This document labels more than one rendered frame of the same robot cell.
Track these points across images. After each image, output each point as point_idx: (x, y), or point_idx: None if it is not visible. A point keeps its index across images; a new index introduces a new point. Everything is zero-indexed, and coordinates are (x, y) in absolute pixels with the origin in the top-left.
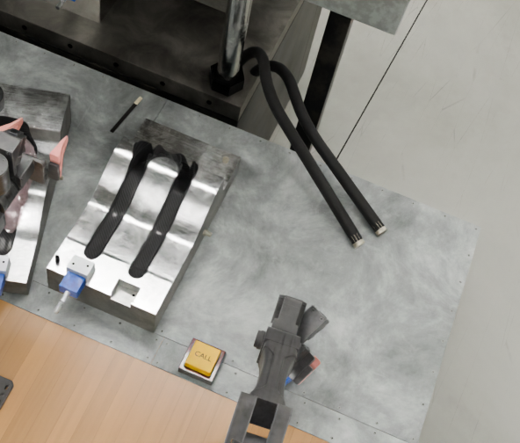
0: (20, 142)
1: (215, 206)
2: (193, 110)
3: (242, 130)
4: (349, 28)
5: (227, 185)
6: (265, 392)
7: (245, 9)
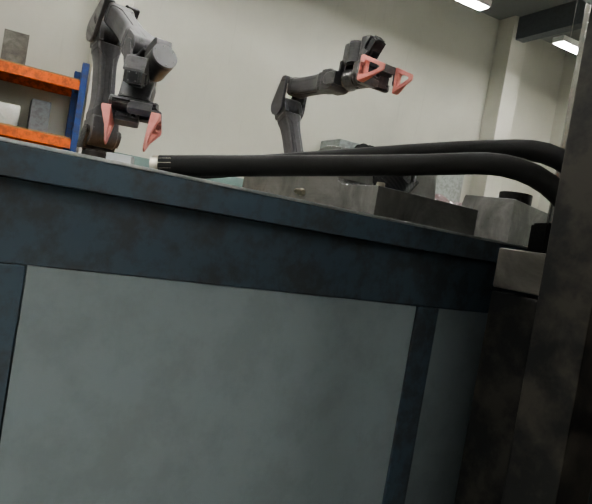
0: (369, 36)
1: (323, 184)
2: (500, 241)
3: (443, 229)
4: (591, 54)
5: (346, 187)
6: (126, 9)
7: (577, 52)
